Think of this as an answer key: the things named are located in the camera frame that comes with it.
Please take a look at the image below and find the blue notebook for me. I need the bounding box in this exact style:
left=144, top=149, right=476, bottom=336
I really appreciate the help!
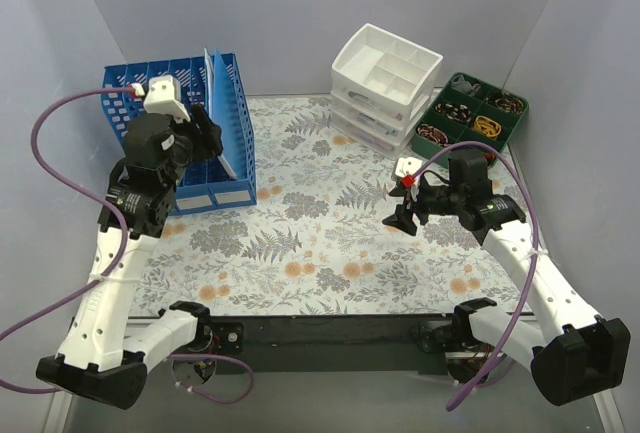
left=204, top=48, right=238, bottom=180

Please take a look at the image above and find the blue plastic file rack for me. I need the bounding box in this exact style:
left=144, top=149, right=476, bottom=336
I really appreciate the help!
left=102, top=50, right=256, bottom=216

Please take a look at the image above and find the white drawer organizer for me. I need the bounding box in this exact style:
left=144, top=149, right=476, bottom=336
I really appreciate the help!
left=330, top=23, right=443, bottom=159

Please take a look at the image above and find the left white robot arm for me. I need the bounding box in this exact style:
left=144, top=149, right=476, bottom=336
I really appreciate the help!
left=36, top=104, right=223, bottom=410

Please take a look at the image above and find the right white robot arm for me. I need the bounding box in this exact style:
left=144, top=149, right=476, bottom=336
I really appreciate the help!
left=383, top=141, right=631, bottom=411

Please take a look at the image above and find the green compartment tray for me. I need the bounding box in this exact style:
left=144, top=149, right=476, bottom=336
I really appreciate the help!
left=410, top=72, right=529, bottom=158

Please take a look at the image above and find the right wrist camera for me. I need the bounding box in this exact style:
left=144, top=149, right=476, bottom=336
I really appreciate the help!
left=394, top=156, right=424, bottom=188

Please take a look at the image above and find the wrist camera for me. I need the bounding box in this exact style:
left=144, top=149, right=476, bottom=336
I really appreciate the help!
left=394, top=156, right=424, bottom=188
left=130, top=75, right=191, bottom=124

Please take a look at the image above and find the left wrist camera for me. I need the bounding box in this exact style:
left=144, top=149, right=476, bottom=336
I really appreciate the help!
left=130, top=75, right=191, bottom=124

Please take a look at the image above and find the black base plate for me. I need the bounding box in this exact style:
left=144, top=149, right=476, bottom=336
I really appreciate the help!
left=155, top=313, right=516, bottom=377

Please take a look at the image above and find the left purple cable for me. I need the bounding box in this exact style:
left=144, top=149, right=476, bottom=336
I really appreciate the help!
left=0, top=83, right=255, bottom=407

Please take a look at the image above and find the aluminium frame rail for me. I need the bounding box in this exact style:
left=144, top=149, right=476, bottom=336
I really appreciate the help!
left=42, top=315, right=626, bottom=433

